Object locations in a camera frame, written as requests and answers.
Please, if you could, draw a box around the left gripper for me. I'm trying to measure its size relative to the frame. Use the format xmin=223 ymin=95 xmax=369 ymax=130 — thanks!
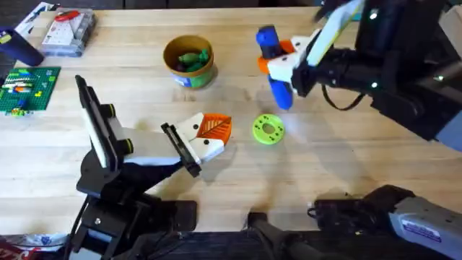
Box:
xmin=117 ymin=112 xmax=233 ymax=178

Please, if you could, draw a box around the blue electric screwdriver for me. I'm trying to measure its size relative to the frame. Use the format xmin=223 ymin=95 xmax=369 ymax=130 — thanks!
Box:
xmin=255 ymin=24 xmax=295 ymax=111

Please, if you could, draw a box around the right wrist upright plate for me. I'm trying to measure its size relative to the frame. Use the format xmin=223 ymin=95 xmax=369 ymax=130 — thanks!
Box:
xmin=306 ymin=0 xmax=367 ymax=68

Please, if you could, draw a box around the wrist upright plate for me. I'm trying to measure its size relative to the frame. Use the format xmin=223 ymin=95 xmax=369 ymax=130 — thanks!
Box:
xmin=74 ymin=74 xmax=135 ymax=171
xmin=306 ymin=0 xmax=367 ymax=68

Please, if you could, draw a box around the green disc with holes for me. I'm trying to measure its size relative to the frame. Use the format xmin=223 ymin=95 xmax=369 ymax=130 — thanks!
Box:
xmin=251 ymin=113 xmax=287 ymax=146

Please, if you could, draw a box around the tub with toys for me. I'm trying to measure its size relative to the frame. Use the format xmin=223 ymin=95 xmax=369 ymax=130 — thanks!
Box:
xmin=162 ymin=34 xmax=218 ymax=90

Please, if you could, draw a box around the left wrist upright plate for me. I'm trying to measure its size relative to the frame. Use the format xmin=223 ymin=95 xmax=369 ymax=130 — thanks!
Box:
xmin=74 ymin=74 xmax=135 ymax=171

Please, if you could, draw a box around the clear plastic parts box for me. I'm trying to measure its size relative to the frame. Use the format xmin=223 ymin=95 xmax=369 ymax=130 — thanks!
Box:
xmin=38 ymin=6 xmax=97 ymax=59

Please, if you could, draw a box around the green board with blocks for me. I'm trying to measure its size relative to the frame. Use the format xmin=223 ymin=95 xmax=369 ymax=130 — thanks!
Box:
xmin=0 ymin=66 xmax=62 ymax=118

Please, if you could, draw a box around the crumpled plastic bag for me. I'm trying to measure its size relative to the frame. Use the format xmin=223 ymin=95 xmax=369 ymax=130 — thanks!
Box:
xmin=0 ymin=232 xmax=70 ymax=260

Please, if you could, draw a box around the dark blue cylinder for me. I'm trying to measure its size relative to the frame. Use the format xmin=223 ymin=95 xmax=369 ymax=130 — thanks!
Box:
xmin=0 ymin=26 xmax=45 ymax=68

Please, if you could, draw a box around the white printed card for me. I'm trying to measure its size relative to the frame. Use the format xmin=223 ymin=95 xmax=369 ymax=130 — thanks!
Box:
xmin=14 ymin=1 xmax=56 ymax=38

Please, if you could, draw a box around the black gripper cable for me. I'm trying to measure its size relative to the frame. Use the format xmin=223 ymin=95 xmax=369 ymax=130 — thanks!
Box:
xmin=321 ymin=84 xmax=367 ymax=112

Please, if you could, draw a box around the red handled tool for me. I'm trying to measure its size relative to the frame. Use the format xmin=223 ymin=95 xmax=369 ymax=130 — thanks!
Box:
xmin=53 ymin=9 xmax=82 ymax=23

